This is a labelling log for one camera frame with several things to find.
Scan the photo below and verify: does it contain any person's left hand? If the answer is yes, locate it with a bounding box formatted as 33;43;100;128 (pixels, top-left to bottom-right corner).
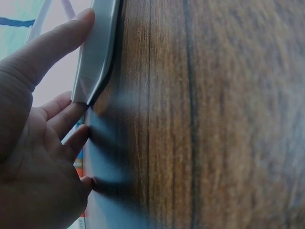
0;8;97;229

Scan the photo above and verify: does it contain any white slab black edge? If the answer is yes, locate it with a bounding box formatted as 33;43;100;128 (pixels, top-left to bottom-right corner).
71;0;125;107

